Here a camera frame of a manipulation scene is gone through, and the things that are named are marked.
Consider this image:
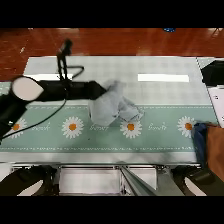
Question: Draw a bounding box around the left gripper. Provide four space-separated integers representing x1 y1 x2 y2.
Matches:
71 79 108 101

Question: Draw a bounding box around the pale grey garment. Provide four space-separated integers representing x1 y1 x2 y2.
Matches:
86 79 145 127

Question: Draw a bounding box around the blue garment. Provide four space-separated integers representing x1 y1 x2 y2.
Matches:
191 122 210 169

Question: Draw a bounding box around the black garment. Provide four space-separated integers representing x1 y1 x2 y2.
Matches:
200 59 224 88

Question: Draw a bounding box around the white garment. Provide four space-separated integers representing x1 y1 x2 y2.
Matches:
207 85 224 128

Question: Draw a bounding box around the brown garment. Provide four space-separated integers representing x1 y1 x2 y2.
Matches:
204 123 224 183

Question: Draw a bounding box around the black cable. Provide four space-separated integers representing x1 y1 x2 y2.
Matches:
0 89 70 141
61 65 85 81

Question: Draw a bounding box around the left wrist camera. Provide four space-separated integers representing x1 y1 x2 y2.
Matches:
55 38 74 82

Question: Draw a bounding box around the silver frame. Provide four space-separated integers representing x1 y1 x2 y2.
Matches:
0 161 205 197

